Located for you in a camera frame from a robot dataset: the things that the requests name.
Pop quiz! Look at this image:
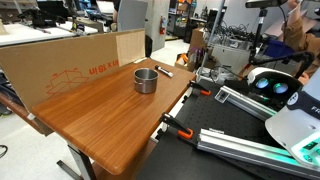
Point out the black Expo marker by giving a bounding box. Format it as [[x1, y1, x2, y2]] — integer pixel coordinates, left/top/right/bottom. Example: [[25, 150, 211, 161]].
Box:
[[155, 65, 173, 78]]

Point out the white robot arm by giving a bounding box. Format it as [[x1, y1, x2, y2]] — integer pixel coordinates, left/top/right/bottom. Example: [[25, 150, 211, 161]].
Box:
[[265, 69, 320, 170]]

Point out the silver metal pot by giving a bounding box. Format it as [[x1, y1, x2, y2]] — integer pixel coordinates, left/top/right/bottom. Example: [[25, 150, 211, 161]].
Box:
[[134, 68, 158, 94]]

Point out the far black orange clamp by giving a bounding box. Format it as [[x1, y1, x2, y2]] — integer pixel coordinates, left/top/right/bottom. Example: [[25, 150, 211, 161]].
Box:
[[187, 80, 211, 96]]

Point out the black orange clamp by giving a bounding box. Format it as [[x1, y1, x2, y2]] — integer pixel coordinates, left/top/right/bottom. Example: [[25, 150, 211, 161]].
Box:
[[160, 113, 194, 139], [187, 80, 211, 96]]

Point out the black perforated breadboard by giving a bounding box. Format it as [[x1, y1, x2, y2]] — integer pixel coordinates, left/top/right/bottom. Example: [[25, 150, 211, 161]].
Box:
[[137, 80, 320, 180]]

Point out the near black orange clamp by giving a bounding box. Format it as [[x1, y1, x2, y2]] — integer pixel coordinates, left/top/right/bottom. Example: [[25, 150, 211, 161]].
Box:
[[160, 113, 194, 139]]

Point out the red fire extinguisher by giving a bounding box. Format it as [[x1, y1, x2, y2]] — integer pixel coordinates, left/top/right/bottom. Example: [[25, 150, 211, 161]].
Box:
[[159, 15, 166, 35]]

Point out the person in brown jacket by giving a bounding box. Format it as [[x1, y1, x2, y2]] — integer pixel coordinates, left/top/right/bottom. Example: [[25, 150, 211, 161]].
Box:
[[284, 0, 320, 85]]

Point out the far aluminium extrusion rail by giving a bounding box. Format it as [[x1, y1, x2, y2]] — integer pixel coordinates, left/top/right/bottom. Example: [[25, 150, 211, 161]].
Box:
[[215, 86, 276, 121]]

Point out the aluminium extrusion rail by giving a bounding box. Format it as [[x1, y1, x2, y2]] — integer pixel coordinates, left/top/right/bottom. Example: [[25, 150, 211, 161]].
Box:
[[215, 86, 276, 121], [197, 129, 320, 180]]

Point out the near aluminium extrusion rail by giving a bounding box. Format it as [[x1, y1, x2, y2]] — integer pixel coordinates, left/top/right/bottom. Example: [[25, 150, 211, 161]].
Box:
[[197, 129, 320, 180]]

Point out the black camera tripod stand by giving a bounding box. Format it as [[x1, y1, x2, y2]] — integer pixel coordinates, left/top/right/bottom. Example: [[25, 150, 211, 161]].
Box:
[[244, 0, 316, 80]]

